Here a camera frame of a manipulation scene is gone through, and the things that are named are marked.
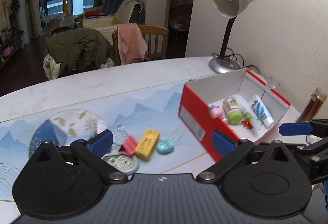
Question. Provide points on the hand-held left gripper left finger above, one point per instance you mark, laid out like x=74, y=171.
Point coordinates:
x=101, y=142

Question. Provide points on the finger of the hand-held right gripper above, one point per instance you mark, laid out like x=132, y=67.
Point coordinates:
x=294, y=128
x=316, y=149

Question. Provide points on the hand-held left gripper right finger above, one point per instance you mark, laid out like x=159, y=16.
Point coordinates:
x=223, y=144

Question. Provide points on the pink binder clip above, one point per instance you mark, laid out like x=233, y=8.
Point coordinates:
x=129, y=146

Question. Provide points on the small red object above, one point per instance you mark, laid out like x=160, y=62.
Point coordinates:
x=246, y=123

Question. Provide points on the pink toy figure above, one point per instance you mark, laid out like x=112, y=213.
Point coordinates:
x=216, y=112

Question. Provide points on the red cardboard box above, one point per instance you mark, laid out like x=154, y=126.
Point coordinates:
x=194, y=124

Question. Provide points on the small bottle with green cap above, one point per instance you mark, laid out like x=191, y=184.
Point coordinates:
x=233, y=111

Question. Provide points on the white tube with blue label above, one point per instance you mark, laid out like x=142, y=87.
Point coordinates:
x=261, y=111

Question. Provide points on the small yellow box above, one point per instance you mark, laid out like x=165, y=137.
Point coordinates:
x=147, y=143

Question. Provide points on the small teal case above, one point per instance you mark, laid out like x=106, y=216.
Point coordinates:
x=165, y=146

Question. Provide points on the brown bottle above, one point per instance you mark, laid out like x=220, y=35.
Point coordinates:
x=311, y=106

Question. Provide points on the small clear glass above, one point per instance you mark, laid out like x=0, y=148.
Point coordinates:
x=273, y=84

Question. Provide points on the blue mountain print table mat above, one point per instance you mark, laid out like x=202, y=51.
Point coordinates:
x=143, y=101

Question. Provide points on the olive green jacket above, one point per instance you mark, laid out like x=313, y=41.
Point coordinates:
x=76, y=47

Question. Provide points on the pink cloth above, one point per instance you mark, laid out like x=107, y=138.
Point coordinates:
x=130, y=42

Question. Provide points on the wooden dining chair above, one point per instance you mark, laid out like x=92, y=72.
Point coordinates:
x=156, y=39

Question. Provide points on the cluttered coffee table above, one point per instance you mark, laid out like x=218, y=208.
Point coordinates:
x=59, y=23

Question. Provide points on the dark wooden tv cabinet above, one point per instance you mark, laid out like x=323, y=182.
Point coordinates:
x=12, y=47

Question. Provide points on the purple kettlebell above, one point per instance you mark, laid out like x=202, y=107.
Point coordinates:
x=7, y=50

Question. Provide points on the beige blanket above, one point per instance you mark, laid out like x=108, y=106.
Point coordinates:
x=126, y=12

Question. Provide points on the dark green sofa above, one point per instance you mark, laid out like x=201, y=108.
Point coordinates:
x=110, y=6

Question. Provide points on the yellow toy figure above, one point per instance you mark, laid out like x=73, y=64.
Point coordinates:
x=64, y=5

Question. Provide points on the white tower air conditioner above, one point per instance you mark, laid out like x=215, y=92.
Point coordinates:
x=23, y=14

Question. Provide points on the green potted plant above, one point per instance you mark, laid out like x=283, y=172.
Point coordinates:
x=16, y=14

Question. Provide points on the floral fabric hanging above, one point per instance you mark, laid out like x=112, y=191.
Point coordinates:
x=3, y=18

